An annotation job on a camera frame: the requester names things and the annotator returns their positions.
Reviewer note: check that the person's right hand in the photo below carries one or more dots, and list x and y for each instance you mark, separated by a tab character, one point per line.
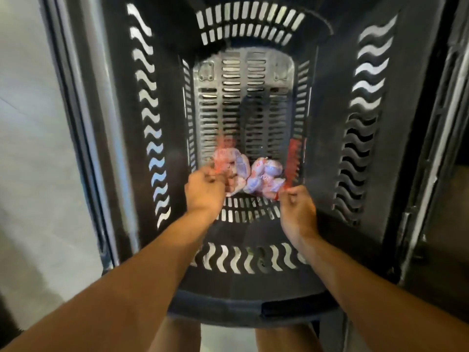
299	216

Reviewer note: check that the person's left hand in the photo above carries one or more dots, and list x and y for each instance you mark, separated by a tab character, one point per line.
204	192

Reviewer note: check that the black shopping basket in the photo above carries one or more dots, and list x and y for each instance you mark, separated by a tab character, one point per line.
249	91

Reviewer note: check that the person's left forearm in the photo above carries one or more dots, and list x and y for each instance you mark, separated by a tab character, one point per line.
117	289

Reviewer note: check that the person's right forearm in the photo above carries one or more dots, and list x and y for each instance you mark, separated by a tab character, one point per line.
374	297

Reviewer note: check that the person's right leg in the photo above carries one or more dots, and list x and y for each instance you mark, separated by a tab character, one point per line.
286	339

